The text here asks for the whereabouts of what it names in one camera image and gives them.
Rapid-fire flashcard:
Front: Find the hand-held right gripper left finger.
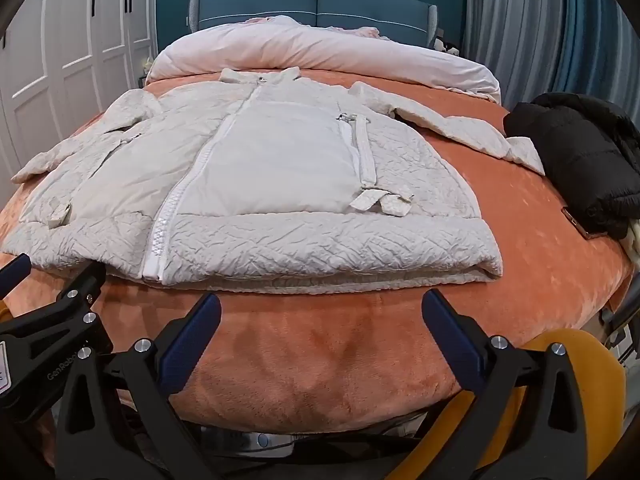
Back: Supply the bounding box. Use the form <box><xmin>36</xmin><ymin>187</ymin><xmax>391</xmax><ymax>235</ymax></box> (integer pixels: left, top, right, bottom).
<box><xmin>55</xmin><ymin>293</ymin><xmax>223</xmax><ymax>480</ymax></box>

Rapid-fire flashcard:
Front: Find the white wardrobe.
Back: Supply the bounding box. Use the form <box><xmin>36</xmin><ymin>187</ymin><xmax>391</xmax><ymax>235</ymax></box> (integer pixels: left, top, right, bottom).
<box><xmin>0</xmin><ymin>0</ymin><xmax>160</xmax><ymax>176</ymax></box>

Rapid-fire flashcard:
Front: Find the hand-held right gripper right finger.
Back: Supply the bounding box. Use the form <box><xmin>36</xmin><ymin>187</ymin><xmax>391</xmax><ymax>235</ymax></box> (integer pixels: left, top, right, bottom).
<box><xmin>422</xmin><ymin>289</ymin><xmax>589</xmax><ymax>480</ymax></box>

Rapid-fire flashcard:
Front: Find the smartphone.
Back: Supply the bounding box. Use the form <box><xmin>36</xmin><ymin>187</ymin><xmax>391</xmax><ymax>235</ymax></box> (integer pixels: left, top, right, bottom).
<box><xmin>560</xmin><ymin>206</ymin><xmax>607</xmax><ymax>241</ymax></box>

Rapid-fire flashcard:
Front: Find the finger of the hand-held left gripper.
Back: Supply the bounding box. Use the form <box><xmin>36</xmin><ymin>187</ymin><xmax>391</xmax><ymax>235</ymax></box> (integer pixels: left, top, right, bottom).
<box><xmin>0</xmin><ymin>253</ymin><xmax>32</xmax><ymax>302</ymax></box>
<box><xmin>0</xmin><ymin>262</ymin><xmax>107</xmax><ymax>357</ymax></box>

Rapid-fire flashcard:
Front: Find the yellow chair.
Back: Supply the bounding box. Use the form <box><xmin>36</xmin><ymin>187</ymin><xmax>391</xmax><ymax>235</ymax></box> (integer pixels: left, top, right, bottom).
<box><xmin>434</xmin><ymin>329</ymin><xmax>628</xmax><ymax>480</ymax></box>

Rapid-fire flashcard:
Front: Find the blue grey curtain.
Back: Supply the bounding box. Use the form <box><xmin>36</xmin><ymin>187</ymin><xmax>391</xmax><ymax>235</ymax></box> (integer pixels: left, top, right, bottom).
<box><xmin>460</xmin><ymin>0</ymin><xmax>640</xmax><ymax>133</ymax></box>

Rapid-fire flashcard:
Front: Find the black puffer jacket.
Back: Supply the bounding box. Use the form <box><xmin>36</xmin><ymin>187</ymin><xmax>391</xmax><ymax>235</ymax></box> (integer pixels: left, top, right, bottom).
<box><xmin>502</xmin><ymin>91</ymin><xmax>640</xmax><ymax>240</ymax></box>

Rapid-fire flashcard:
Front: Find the white cloth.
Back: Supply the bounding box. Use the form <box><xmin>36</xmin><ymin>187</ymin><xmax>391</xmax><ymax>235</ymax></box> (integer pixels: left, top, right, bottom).
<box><xmin>620</xmin><ymin>220</ymin><xmax>640</xmax><ymax>257</ymax></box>

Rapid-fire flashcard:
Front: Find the orange plush blanket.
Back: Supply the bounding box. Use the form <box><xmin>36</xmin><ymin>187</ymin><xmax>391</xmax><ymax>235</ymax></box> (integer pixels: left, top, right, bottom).
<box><xmin>0</xmin><ymin>78</ymin><xmax>635</xmax><ymax>435</ymax></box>

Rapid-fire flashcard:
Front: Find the blue upholstered headboard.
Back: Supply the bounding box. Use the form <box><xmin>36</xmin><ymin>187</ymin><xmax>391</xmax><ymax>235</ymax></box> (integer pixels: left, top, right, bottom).
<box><xmin>188</xmin><ymin>0</ymin><xmax>439</xmax><ymax>50</ymax></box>

